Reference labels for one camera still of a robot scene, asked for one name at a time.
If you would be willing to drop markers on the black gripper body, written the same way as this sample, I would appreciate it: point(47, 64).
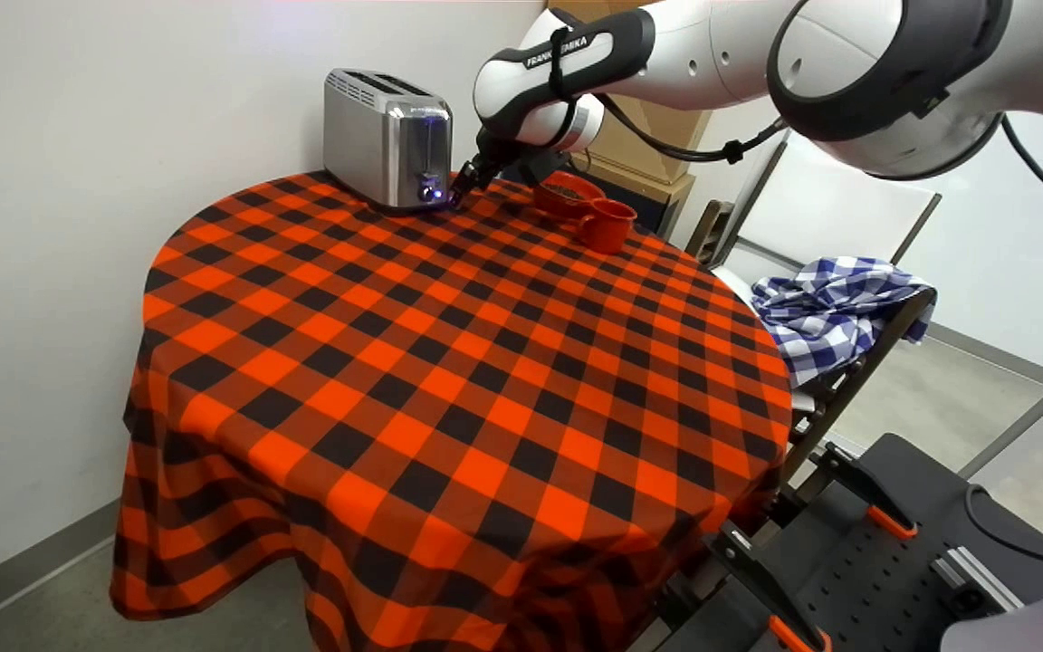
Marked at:
point(519, 126)

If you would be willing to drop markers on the blue white checkered cloth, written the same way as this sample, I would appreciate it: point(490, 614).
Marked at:
point(833, 308)

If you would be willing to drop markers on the orange black plaid tablecloth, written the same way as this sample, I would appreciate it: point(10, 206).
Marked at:
point(451, 410)

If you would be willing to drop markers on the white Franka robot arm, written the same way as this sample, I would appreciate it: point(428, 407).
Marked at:
point(811, 58)

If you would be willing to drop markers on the silver two-slot toaster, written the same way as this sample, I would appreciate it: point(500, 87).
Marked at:
point(377, 136)

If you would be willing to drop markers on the brown cardboard box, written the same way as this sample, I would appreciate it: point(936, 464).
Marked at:
point(649, 147)

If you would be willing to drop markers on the white whiteboard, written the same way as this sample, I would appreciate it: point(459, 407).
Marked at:
point(1004, 266)

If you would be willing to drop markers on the black perforated workbench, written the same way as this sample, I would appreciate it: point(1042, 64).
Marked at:
point(869, 580)

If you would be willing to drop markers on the black folding rack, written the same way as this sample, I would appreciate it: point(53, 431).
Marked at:
point(843, 384)

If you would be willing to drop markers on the red cup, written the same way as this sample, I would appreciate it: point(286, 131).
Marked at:
point(567, 196)

